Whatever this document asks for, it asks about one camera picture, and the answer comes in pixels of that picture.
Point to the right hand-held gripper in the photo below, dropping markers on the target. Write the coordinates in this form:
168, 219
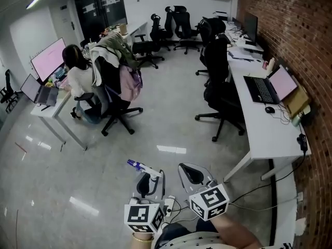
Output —
210, 202

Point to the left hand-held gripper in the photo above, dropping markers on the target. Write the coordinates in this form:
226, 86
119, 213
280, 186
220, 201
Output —
141, 216

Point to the person's right forearm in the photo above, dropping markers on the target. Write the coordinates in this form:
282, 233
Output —
233, 232

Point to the person's left forearm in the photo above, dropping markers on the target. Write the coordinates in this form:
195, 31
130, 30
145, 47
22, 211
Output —
142, 244

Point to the pale green bottle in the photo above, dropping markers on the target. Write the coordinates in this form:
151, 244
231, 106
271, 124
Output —
296, 120

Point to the white plastic bottle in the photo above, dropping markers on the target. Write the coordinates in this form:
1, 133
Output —
271, 64

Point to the white power strip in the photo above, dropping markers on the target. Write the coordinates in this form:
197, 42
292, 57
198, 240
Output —
170, 204

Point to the person's star print shirt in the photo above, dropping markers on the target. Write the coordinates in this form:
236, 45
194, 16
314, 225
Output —
197, 241

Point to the long white desk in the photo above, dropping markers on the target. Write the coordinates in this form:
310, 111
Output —
267, 133

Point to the black office chair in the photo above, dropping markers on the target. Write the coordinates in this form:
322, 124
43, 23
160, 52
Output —
157, 32
185, 27
7, 92
146, 50
223, 87
168, 25
210, 35

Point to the black computer mouse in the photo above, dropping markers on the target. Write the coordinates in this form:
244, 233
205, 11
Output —
269, 109

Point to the office chair with clothes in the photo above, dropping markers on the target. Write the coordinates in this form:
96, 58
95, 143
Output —
114, 97

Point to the pink backpack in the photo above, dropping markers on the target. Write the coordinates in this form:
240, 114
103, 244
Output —
131, 83

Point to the black power adapter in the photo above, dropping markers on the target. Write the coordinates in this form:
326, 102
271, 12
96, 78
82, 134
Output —
302, 140

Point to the black laptop pink screen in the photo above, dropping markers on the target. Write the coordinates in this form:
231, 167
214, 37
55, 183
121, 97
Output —
267, 87

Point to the brown cardboard box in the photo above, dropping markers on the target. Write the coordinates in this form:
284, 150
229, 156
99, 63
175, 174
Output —
297, 100

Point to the small white desk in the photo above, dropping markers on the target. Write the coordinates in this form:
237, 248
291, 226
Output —
58, 108

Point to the stack of white papers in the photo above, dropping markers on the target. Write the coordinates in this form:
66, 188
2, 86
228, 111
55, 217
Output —
240, 54

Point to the red drink can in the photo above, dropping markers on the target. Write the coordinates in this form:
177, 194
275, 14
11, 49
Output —
265, 64

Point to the pile of jackets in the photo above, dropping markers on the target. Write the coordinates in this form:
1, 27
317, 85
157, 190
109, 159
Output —
111, 48

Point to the open laptop on stand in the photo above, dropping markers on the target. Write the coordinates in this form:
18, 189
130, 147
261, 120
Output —
39, 92

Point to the black desktop monitor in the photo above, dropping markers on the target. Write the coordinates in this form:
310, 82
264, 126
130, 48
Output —
251, 27

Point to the white desk by door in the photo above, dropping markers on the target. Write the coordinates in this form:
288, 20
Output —
136, 28

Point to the small cardboard box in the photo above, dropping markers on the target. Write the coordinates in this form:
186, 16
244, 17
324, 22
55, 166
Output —
122, 28

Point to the white printer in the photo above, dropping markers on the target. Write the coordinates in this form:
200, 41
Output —
221, 15

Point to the large pink screen monitor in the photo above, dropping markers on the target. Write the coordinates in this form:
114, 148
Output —
49, 58

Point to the dark glass double door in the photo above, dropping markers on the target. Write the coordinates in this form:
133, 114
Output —
99, 9

